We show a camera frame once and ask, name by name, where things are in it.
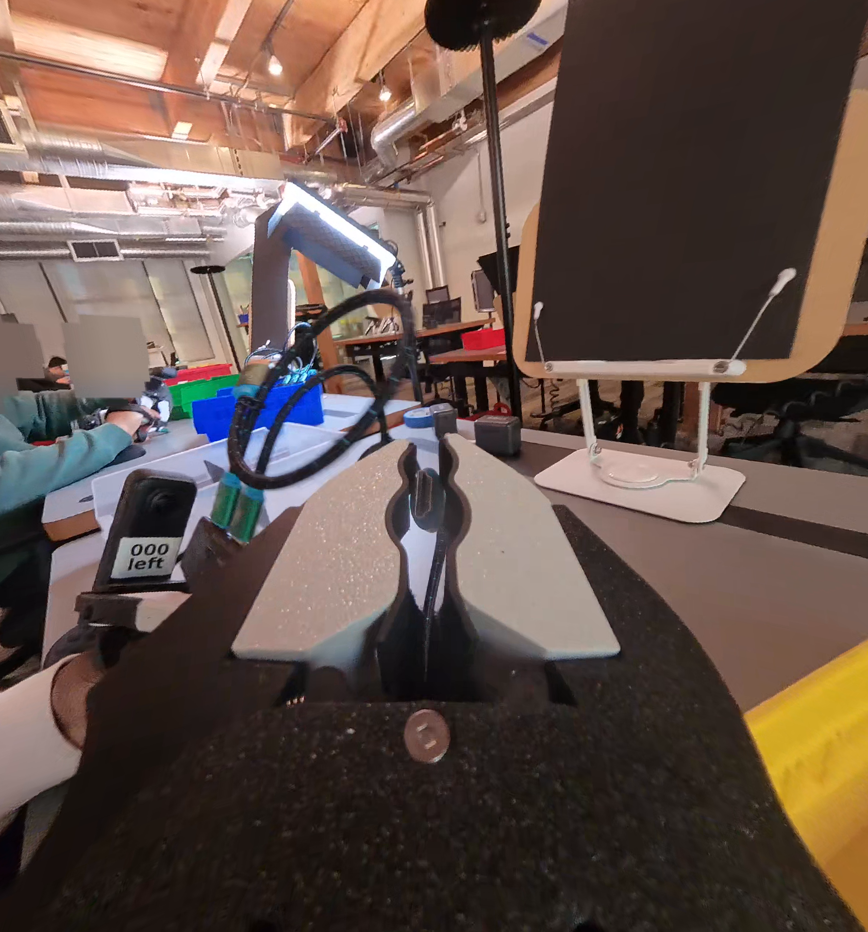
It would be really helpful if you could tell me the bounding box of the black pole with round top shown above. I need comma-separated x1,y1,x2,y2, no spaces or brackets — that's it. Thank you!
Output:
425,0,544,427

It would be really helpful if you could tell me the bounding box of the yellow plastic bin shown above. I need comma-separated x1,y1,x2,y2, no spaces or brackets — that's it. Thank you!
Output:
743,622,868,932

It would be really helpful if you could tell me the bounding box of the black office chair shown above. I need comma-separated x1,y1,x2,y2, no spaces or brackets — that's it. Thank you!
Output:
711,342,868,478

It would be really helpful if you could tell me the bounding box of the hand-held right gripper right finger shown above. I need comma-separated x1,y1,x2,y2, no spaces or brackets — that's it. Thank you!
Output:
437,433,622,664

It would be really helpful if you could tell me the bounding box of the person's left forearm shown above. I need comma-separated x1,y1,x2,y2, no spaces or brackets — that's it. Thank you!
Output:
0,651,107,831

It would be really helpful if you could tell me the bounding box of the black floor lamp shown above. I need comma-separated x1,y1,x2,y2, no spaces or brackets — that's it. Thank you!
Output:
190,264,240,368

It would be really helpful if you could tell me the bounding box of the light panel on stand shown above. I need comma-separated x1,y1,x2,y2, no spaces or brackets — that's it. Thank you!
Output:
267,181,415,292

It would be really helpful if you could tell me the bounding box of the blue plastic bin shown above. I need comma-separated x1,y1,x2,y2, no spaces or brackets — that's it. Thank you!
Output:
192,382,326,443

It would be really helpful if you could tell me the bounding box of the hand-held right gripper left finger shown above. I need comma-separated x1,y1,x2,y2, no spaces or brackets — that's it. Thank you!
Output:
230,439,422,667

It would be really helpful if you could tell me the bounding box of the green plastic bin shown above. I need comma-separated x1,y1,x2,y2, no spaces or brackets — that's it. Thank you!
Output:
168,373,240,421

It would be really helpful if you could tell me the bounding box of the silver air duct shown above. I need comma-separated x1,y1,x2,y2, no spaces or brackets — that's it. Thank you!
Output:
368,93,495,172

